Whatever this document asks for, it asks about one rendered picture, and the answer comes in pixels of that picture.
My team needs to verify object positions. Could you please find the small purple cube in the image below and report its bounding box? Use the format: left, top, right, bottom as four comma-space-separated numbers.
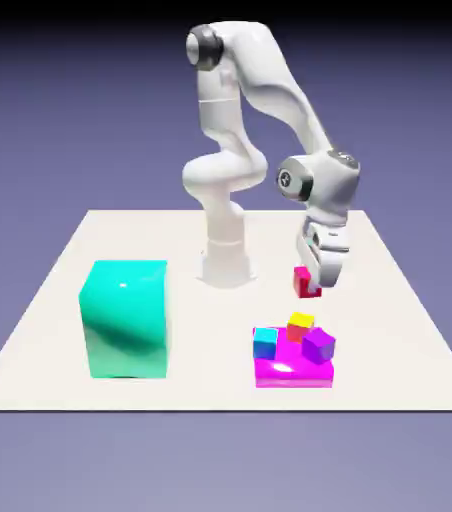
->
300, 326, 337, 365

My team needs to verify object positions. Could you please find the large magenta box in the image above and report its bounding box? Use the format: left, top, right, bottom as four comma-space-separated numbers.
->
252, 326, 335, 389

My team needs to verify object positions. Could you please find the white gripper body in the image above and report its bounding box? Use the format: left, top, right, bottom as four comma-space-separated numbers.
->
296, 222, 350, 289

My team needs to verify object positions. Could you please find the small yellow cube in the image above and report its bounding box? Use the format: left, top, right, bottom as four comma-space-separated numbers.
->
285, 311, 316, 344

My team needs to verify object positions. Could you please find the large teal box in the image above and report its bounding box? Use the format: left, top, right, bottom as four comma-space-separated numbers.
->
77, 259, 169, 380

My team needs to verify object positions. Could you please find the small red cube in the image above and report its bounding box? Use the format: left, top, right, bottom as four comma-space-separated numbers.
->
292, 266, 323, 300

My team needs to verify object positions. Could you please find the small blue cube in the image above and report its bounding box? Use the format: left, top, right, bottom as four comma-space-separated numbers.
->
252, 326, 279, 360

